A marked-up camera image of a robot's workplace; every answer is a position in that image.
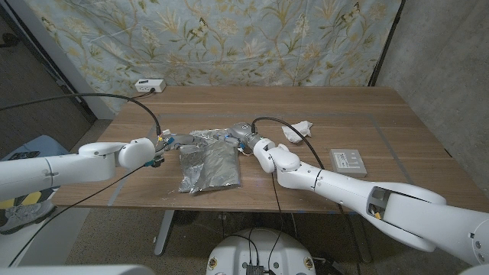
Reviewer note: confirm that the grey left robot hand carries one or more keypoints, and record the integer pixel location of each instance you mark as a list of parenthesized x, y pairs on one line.
[(183, 140)]

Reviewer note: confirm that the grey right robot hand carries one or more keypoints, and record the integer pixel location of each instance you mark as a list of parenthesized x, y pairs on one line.
[(242, 133)]

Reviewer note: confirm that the crinkled aluminum foil sheet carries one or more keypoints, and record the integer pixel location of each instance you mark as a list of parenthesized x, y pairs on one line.
[(219, 168)]

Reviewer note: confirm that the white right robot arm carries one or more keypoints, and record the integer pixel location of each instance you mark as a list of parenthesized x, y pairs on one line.
[(363, 191)]

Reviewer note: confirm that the white domed robot base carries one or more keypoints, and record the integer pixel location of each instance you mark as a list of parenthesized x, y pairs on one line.
[(290, 248)]

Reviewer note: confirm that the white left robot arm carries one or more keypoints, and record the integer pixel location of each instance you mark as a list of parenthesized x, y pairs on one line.
[(68, 168)]

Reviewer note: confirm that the crumpled white tissue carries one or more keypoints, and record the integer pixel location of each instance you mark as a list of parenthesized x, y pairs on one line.
[(297, 131)]

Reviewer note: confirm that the flat grey labelled box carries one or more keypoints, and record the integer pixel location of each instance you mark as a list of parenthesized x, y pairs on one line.
[(348, 162)]

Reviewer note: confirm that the white power outlet box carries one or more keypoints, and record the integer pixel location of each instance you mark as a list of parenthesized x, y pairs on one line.
[(149, 85)]

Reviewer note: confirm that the white table leg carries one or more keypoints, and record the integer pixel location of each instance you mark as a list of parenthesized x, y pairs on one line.
[(164, 233)]

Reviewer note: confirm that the floral print backdrop cloth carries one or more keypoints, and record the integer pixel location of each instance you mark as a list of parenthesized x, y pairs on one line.
[(267, 38)]

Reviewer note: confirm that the grey electronics module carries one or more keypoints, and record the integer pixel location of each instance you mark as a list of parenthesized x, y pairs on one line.
[(254, 269)]

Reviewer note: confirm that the grey table leg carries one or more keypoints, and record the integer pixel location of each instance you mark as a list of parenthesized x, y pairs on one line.
[(363, 248)]

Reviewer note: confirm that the black backdrop stand pole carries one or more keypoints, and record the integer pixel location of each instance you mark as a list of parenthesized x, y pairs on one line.
[(384, 46)]

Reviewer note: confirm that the white robot chest panel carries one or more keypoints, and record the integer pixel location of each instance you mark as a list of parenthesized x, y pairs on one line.
[(76, 270)]

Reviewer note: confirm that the grey sneaker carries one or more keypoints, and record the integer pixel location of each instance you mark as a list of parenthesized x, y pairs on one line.
[(23, 217)]

